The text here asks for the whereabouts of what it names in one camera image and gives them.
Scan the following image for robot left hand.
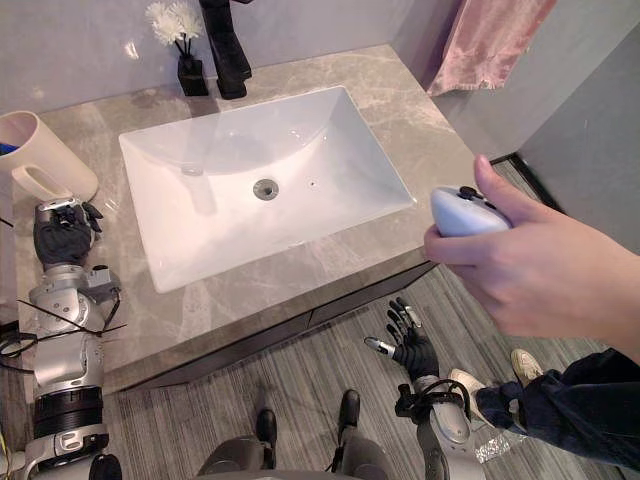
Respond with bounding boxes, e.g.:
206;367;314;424
32;197;105;267

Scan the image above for robot silver legs and feet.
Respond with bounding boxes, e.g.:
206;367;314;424
197;389;401;480

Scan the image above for pink towel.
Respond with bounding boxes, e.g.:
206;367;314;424
426;0;559;97

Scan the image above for dark vanity cabinet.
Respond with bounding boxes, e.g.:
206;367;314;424
117;259;436;394

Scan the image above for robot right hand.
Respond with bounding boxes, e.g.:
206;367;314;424
363;297;441;385

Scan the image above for person's white shoe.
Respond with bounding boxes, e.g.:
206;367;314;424
447;368;496;431
510;348;545;387

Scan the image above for black faucet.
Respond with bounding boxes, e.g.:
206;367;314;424
198;0;253;99

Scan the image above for person's hand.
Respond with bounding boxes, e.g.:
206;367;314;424
423;153;640;365

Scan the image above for cream mug with handle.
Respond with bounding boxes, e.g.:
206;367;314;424
0;110;100;203

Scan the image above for black diffuser bottle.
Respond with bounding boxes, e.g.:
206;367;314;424
177;55;210;98

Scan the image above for white rectangular sink basin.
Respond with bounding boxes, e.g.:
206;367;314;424
118;85;418;294

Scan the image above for white game controller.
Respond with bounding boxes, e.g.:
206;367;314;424
430;185;512;238

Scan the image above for white artificial flowers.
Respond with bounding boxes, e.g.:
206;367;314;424
145;0;205;56

